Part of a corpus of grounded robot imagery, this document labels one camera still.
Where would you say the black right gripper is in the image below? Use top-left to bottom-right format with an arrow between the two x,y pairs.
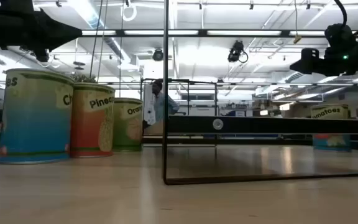
290,40 -> 358,77

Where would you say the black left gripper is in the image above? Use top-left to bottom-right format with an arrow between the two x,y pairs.
0,0 -> 83,52

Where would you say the blue tomatoes can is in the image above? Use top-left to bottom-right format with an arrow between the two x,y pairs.
310,103 -> 352,152

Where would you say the blue cherries can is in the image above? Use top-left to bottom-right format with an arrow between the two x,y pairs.
0,68 -> 75,165

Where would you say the red pineapple can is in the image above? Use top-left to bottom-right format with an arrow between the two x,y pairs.
70,82 -> 116,159

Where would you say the green oranges can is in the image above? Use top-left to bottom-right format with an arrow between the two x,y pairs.
112,97 -> 144,152

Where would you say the potted green plant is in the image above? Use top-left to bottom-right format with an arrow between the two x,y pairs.
70,73 -> 98,84

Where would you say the white appliance panel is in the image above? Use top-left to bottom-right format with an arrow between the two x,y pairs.
144,83 -> 155,125

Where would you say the yellow tag on cord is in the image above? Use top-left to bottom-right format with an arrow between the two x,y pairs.
293,0 -> 303,44

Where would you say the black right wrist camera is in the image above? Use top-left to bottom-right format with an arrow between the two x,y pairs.
324,23 -> 357,55

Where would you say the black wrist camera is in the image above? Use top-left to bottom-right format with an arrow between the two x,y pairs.
0,0 -> 42,14
324,23 -> 357,55

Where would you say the black hanging cable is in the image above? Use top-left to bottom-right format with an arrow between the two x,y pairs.
89,0 -> 104,78

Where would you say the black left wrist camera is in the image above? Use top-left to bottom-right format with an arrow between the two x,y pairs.
0,0 -> 42,14

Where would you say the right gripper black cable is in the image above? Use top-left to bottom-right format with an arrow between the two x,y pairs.
333,0 -> 349,27

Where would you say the white cable loop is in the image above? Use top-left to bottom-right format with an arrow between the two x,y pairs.
121,2 -> 138,22

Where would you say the black overhead camera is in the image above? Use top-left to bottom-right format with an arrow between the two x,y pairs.
227,40 -> 249,63

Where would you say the black wire-frame shelf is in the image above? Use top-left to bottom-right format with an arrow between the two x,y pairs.
140,0 -> 358,186

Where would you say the black aluminium rig frame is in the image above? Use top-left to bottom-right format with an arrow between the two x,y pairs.
81,29 -> 358,39

